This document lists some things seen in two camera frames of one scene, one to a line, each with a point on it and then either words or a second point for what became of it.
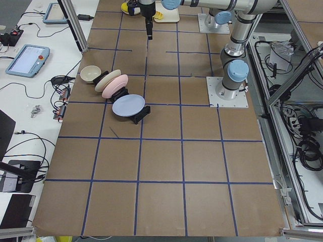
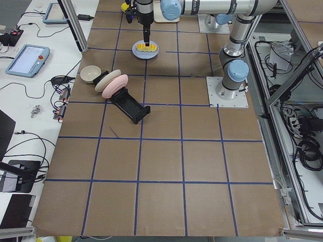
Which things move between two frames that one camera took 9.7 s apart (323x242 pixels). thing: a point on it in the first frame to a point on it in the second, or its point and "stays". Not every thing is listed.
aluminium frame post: [71, 15] stays
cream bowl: [88, 73] stays
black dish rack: [123, 91] stays
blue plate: [128, 105] to [145, 55]
